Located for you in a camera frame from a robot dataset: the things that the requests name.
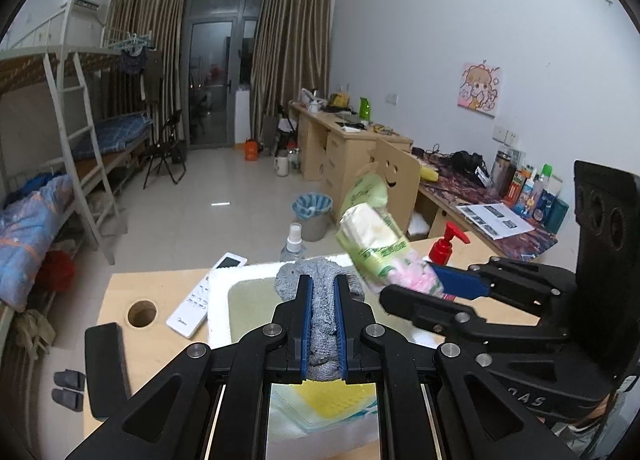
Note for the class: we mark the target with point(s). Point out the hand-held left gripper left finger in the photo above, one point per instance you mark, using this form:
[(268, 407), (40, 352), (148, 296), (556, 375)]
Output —
[(306, 315)]

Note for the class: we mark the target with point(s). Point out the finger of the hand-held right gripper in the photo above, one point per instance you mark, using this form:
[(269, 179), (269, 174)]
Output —
[(430, 312), (457, 282)]

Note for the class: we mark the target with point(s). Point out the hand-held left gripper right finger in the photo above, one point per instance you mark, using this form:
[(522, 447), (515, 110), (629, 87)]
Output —
[(339, 315)]

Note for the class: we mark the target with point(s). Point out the grey knitted cloth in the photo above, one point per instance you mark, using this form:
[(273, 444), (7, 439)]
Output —
[(325, 340)]

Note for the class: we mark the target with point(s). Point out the white foam box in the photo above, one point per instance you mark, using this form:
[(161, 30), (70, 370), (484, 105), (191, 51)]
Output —
[(250, 310)]

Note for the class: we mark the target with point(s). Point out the green tissue pack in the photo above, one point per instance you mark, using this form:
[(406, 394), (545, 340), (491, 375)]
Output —
[(380, 245)]

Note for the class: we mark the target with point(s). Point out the yellow sponge cloth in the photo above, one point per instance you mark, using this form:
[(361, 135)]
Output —
[(330, 400)]

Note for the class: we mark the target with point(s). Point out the white lotion pump bottle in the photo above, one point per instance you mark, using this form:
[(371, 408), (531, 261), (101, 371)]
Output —
[(442, 247)]

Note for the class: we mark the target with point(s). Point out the clear spray bottle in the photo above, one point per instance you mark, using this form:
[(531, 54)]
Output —
[(293, 247)]

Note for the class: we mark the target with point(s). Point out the printed paper sheets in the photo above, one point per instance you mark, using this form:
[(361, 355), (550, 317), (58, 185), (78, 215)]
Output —
[(492, 220)]

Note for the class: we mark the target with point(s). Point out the teal canister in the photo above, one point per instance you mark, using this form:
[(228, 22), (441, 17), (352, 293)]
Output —
[(557, 216)]

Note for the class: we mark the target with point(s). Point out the desk with patterned cover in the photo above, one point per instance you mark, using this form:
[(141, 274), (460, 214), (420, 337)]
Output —
[(450, 195)]

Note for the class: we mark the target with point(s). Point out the grey trash bin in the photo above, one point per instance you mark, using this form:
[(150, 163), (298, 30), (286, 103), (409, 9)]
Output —
[(312, 217)]

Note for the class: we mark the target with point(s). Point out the white remote control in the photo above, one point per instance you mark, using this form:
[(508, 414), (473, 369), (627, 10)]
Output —
[(202, 297)]

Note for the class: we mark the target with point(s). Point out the black headphones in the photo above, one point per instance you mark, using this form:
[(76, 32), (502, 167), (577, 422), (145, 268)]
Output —
[(467, 162)]

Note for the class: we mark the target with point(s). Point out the steel thermos flask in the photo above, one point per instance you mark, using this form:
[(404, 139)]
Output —
[(501, 169)]

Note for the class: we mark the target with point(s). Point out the wooden smiley face chair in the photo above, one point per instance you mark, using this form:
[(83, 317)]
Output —
[(400, 175)]

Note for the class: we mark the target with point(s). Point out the green cap bottle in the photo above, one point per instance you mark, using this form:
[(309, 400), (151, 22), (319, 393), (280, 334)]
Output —
[(542, 180)]

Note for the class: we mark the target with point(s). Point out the white mug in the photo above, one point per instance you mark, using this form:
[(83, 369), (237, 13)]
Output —
[(281, 166)]

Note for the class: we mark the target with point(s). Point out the long wooden desk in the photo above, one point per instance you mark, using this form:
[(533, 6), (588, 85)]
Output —
[(340, 155)]

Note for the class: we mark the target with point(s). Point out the orange jug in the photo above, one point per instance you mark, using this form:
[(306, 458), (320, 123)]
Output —
[(251, 151)]

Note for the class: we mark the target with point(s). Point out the green spray bottle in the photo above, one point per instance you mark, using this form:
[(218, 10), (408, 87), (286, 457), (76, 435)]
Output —
[(366, 110)]

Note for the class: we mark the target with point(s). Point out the white kettle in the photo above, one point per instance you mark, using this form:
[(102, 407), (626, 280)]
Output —
[(311, 102)]

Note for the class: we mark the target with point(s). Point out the yellow box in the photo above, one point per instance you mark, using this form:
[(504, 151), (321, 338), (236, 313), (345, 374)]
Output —
[(338, 101)]

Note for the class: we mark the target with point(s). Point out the black folding chair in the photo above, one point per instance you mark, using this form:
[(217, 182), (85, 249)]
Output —
[(165, 150)]

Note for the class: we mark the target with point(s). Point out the black slipper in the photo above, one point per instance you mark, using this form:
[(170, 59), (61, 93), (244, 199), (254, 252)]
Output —
[(66, 398), (69, 379)]

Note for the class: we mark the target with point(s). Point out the glass balcony door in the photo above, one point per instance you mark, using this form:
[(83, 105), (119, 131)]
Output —
[(215, 80)]

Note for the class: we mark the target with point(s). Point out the red bag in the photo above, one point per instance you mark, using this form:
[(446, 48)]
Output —
[(57, 272)]

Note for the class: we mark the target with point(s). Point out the blue checked mattress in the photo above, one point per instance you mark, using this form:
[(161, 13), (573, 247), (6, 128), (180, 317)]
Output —
[(115, 132)]

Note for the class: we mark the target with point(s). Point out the cream cloth bundle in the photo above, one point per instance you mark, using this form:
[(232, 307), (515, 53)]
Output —
[(32, 332)]

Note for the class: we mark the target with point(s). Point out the white bunk bed ladder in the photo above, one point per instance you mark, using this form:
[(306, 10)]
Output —
[(82, 155)]

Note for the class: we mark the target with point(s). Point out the brown curtain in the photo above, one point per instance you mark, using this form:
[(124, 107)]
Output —
[(290, 40), (150, 30)]

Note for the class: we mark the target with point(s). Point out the blue plaid quilt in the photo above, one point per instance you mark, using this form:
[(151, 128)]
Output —
[(30, 235)]

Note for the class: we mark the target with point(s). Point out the hanging dark clothes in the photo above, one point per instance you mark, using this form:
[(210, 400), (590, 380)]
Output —
[(132, 62)]

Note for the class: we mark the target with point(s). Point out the white metal bunk bed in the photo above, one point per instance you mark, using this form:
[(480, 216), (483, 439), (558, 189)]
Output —
[(25, 70)]

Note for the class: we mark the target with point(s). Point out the white wall socket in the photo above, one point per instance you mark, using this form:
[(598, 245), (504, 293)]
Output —
[(506, 135)]

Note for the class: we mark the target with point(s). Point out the pink cartoon wall poster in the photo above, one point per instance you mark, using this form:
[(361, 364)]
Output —
[(478, 89)]

